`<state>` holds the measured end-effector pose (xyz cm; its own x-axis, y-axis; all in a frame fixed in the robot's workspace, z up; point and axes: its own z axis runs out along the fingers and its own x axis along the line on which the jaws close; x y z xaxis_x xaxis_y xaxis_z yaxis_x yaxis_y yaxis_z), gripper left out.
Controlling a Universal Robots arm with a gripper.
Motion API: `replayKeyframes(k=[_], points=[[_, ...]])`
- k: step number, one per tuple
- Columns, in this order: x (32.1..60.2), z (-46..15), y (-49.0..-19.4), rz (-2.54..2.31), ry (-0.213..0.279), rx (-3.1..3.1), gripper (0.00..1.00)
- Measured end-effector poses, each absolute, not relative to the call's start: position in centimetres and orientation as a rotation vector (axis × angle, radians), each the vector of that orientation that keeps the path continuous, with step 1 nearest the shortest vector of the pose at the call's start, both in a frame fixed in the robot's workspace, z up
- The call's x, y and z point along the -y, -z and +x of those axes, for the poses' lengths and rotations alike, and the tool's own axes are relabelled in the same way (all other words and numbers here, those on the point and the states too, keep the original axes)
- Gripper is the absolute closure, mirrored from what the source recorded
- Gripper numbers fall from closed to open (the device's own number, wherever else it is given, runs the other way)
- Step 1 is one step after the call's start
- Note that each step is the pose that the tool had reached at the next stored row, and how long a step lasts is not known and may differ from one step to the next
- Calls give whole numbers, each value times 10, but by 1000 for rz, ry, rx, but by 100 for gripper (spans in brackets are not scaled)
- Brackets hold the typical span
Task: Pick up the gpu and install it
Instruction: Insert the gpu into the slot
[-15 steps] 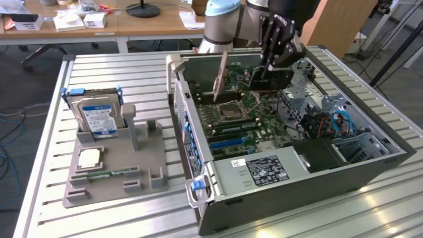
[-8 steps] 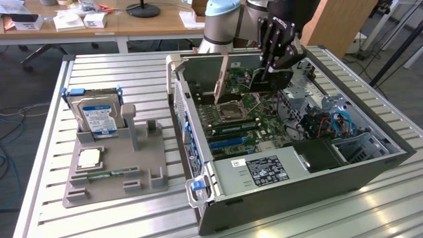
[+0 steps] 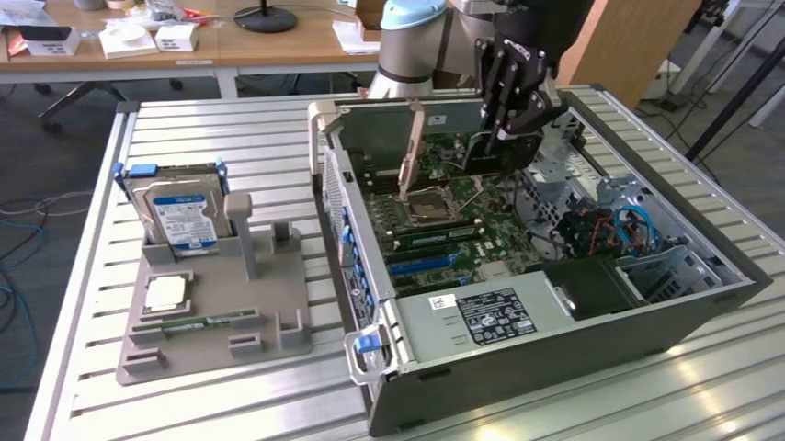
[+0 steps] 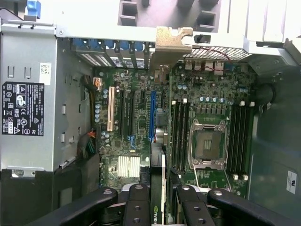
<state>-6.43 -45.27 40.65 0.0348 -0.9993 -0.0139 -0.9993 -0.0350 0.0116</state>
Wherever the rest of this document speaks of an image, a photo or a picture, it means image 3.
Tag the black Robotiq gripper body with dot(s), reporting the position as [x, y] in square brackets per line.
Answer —
[540, 27]

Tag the Nvidia graphics card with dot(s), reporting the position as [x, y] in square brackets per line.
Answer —
[521, 154]

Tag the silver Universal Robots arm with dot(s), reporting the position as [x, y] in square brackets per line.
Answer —
[405, 46]

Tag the wooden cabinet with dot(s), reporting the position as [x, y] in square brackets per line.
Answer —
[632, 46]

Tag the silver metal disk bay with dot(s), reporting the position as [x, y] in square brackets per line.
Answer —
[564, 184]

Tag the metal socket cover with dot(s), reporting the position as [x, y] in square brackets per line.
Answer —
[476, 193]

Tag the green motherboard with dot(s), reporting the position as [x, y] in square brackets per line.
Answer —
[490, 220]

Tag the white paper stack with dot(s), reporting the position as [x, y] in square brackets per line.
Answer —
[353, 41]

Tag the brown cardboard box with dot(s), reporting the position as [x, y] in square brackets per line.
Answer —
[368, 9]

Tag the CPU socket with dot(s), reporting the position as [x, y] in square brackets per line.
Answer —
[428, 209]

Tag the black tripod pole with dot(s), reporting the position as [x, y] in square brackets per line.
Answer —
[715, 128]

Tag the green installed RAM stick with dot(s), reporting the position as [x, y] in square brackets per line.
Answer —
[438, 234]

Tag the long black expansion slot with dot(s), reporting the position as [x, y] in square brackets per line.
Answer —
[426, 252]

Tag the blue expansion slot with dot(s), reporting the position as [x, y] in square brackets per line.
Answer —
[424, 265]

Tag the black lamp base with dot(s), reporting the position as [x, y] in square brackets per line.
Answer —
[268, 20]

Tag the silver slotted disk bay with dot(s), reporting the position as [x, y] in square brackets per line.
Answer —
[668, 275]

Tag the grey power supply unit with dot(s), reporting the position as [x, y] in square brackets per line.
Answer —
[429, 331]

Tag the small white box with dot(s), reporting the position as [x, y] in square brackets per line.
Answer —
[175, 41]

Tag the open black PC case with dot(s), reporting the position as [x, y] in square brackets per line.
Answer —
[552, 367]

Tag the blue case release latch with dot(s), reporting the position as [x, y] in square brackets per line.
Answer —
[368, 343]

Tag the hard disk with blue carrier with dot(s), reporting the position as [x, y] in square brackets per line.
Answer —
[178, 216]

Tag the grey plastic parts rack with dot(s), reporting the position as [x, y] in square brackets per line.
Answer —
[202, 294]

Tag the grey cup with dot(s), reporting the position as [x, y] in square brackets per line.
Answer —
[91, 3]

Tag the silver CPU chip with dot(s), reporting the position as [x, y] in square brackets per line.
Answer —
[165, 294]

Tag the green loose RAM stick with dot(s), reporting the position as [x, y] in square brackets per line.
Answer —
[185, 325]

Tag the white labelled cardboard box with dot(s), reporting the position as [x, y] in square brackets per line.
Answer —
[55, 48]

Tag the flat black device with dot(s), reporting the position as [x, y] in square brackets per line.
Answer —
[43, 33]

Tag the loose printed papers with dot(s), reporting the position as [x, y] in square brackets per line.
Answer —
[25, 16]

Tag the red small packet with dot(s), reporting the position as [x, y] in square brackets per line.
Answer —
[15, 48]

